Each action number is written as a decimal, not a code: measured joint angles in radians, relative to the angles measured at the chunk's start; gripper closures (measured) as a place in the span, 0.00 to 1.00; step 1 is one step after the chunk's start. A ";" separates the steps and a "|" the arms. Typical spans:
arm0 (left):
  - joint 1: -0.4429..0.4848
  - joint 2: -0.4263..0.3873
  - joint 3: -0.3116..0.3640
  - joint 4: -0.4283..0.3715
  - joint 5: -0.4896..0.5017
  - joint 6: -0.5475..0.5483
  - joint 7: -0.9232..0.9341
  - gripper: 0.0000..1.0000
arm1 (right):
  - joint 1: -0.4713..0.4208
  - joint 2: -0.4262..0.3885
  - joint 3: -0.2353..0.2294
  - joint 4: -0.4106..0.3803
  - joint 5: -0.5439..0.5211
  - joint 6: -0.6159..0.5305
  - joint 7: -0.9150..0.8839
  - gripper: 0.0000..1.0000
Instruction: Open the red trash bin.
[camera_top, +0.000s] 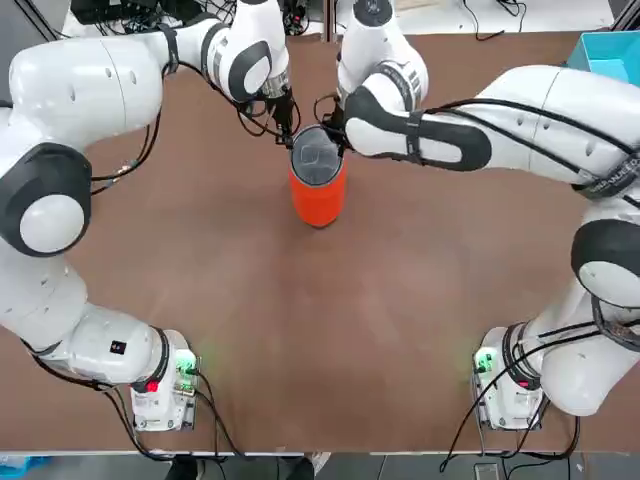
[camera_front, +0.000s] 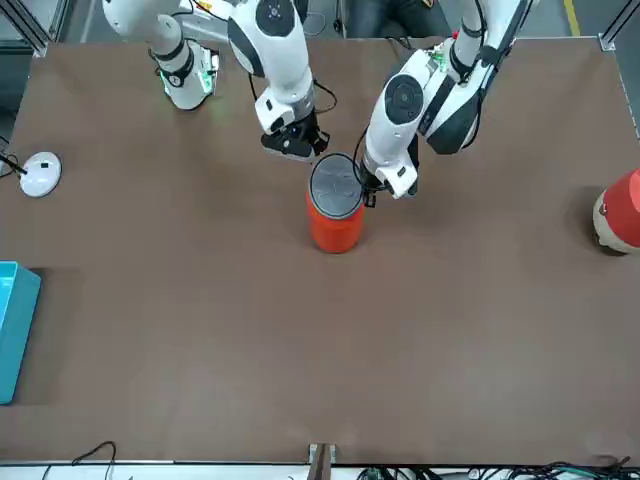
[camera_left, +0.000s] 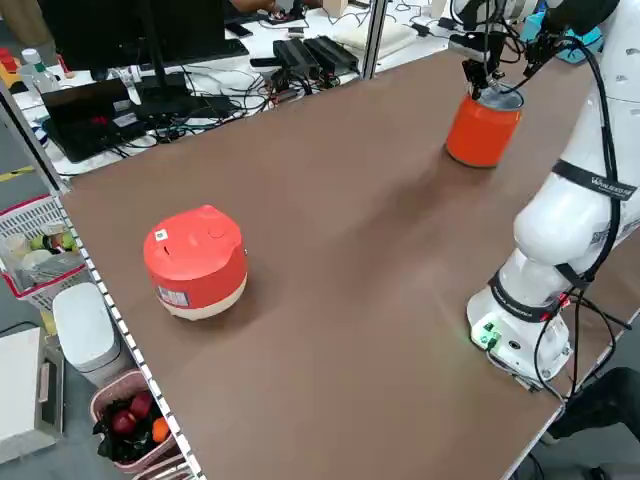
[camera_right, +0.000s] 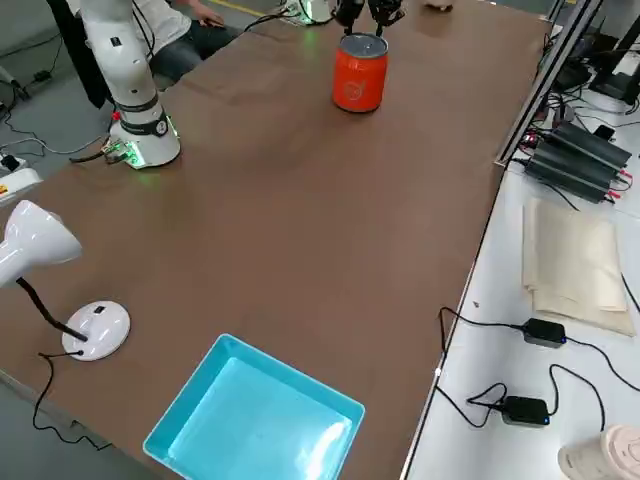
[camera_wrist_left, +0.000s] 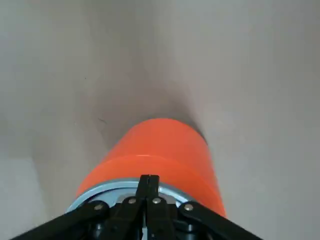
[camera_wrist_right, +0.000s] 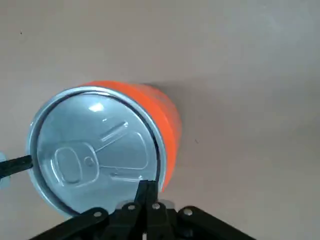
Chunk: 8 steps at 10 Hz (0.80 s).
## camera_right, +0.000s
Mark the black monitor stand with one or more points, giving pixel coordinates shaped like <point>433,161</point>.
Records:
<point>612,75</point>

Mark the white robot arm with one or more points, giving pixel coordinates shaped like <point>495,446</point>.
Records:
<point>315,10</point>
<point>125,75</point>

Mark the aluminium frame post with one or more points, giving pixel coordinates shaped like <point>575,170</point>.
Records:
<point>540,80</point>

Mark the black power adapter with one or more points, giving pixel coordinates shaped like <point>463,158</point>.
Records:
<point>525,410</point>
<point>544,331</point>

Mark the folded beige paper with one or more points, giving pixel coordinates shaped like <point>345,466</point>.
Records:
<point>575,260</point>

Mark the person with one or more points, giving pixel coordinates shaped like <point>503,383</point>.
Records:
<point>175,45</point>

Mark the white control box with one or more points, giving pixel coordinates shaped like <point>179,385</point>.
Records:
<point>15,182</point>

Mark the black hanging cloth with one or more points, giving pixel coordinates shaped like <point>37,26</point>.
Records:
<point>80,55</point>

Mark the red can-shaped trash bin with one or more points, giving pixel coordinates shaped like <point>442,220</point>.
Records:
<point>360,75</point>

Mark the cyan plastic tray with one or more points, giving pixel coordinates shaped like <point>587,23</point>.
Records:
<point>260,415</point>

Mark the white desk lamp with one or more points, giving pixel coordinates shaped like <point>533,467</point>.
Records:
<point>30,245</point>

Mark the black finned power supply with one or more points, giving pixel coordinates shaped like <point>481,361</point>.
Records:
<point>570,172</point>
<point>595,145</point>

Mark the black phone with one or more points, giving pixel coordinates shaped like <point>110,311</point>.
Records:
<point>605,132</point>

